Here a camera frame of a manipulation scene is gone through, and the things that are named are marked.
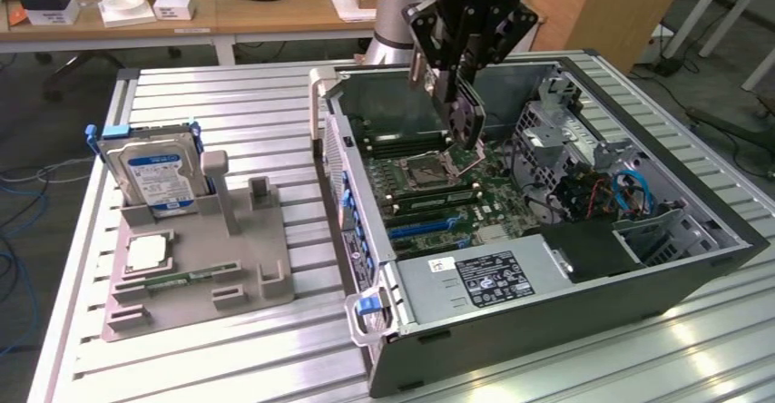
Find grey power supply unit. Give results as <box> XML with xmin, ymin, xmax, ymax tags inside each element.
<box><xmin>380</xmin><ymin>234</ymin><xmax>576</xmax><ymax>327</ymax></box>

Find graphics card with metal bracket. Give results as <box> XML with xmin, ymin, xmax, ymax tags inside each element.
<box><xmin>408</xmin><ymin>51</ymin><xmax>489</xmax><ymax>151</ymax></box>

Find grey floor cable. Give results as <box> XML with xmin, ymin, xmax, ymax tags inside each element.
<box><xmin>0</xmin><ymin>157</ymin><xmax>95</xmax><ymax>186</ymax></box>

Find black chair base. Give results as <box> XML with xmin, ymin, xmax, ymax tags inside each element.
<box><xmin>34</xmin><ymin>47</ymin><xmax>125</xmax><ymax>101</ymax></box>

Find white paper sheets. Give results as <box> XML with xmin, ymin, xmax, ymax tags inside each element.
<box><xmin>327</xmin><ymin>0</ymin><xmax>377</xmax><ymax>22</ymax></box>

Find green motherboard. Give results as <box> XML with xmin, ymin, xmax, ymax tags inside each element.
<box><xmin>353</xmin><ymin>119</ymin><xmax>521</xmax><ymax>259</ymax></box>

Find wooden desk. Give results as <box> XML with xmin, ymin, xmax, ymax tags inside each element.
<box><xmin>0</xmin><ymin>0</ymin><xmax>545</xmax><ymax>66</ymax></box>

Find white box with black lid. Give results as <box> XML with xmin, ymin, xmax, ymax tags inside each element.
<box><xmin>17</xmin><ymin>0</ymin><xmax>81</xmax><ymax>26</ymax></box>

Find blue floor cable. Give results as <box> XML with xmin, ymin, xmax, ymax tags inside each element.
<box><xmin>0</xmin><ymin>180</ymin><xmax>49</xmax><ymax>354</ymax></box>

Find white box with round insert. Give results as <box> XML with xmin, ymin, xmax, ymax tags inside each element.
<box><xmin>97</xmin><ymin>0</ymin><xmax>157</xmax><ymax>28</ymax></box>

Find black open PC case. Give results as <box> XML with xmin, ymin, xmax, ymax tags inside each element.
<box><xmin>307</xmin><ymin>55</ymin><xmax>770</xmax><ymax>398</ymax></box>

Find metal socket cover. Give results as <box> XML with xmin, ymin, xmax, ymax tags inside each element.
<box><xmin>444</xmin><ymin>144</ymin><xmax>489</xmax><ymax>175</ymax></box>

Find grey parts rack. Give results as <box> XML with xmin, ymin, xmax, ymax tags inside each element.
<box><xmin>99</xmin><ymin>150</ymin><xmax>295</xmax><ymax>345</ymax></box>

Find hard disk with blue label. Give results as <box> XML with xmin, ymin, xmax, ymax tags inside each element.
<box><xmin>98</xmin><ymin>142</ymin><xmax>198</xmax><ymax>218</ymax></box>

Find CPU socket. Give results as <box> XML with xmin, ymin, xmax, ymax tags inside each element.
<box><xmin>396</xmin><ymin>151</ymin><xmax>461</xmax><ymax>191</ymax></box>

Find wooden cabinet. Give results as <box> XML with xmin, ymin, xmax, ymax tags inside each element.
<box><xmin>520</xmin><ymin>0</ymin><xmax>694</xmax><ymax>75</ymax></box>

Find small white labelled box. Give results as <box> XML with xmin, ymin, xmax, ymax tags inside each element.
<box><xmin>150</xmin><ymin>0</ymin><xmax>198</xmax><ymax>22</ymax></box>

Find green RAM stick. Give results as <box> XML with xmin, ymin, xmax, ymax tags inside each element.
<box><xmin>143</xmin><ymin>269</ymin><xmax>234</xmax><ymax>289</ymax></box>

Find grey case handle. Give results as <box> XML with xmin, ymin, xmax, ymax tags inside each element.
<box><xmin>342</xmin><ymin>286</ymin><xmax>401</xmax><ymax>348</ymax></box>

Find blue disk caddy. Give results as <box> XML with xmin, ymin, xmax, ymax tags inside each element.
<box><xmin>82</xmin><ymin>119</ymin><xmax>202</xmax><ymax>204</ymax></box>

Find beige case handle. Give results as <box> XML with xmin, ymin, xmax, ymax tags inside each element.
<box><xmin>307</xmin><ymin>67</ymin><xmax>339</xmax><ymax>141</ymax></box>

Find white table frame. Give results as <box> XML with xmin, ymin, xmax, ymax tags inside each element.
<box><xmin>662</xmin><ymin>0</ymin><xmax>775</xmax><ymax>92</ymax></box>

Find blue disk wire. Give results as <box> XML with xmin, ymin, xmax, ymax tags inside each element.
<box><xmin>610</xmin><ymin>170</ymin><xmax>656</xmax><ymax>216</ymax></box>

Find black RAM stick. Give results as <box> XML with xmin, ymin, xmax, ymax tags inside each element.
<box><xmin>392</xmin><ymin>189</ymin><xmax>477</xmax><ymax>213</ymax></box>

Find blue expansion slot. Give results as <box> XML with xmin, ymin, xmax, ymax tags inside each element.
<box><xmin>386</xmin><ymin>219</ymin><xmax>461</xmax><ymax>241</ymax></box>

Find silver CPU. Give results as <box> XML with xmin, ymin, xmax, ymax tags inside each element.
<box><xmin>123</xmin><ymin>238</ymin><xmax>167</xmax><ymax>272</ymax></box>

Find tall metal disk bay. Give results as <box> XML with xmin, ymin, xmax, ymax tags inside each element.
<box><xmin>513</xmin><ymin>74</ymin><xmax>612</xmax><ymax>186</ymax></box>

